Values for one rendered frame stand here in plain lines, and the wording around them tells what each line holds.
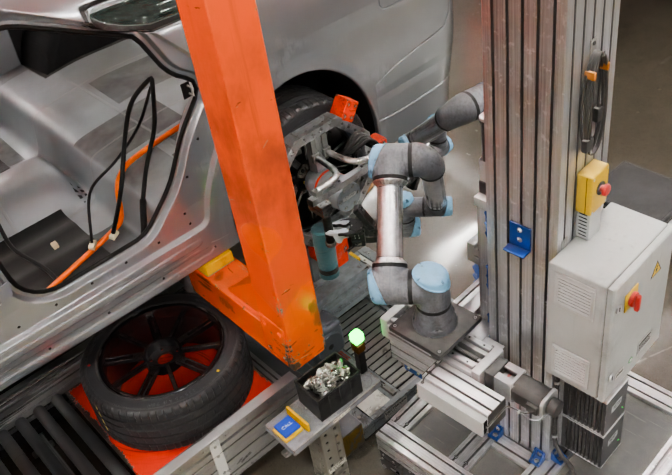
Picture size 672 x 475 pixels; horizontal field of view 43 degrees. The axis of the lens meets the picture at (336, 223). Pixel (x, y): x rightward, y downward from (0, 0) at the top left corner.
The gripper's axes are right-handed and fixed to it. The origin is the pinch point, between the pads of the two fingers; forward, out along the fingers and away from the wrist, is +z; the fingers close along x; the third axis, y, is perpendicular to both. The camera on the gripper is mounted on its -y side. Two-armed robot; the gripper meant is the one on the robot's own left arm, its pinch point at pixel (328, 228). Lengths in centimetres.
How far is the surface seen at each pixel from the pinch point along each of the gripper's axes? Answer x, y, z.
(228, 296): -19.0, 15.2, 40.2
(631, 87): 221, 83, -166
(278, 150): -36, -62, 5
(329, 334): -14.0, 44.3, 5.0
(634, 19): 312, 83, -187
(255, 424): -52, 52, 32
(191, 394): -52, 33, 53
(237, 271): -5.0, 15.0, 38.7
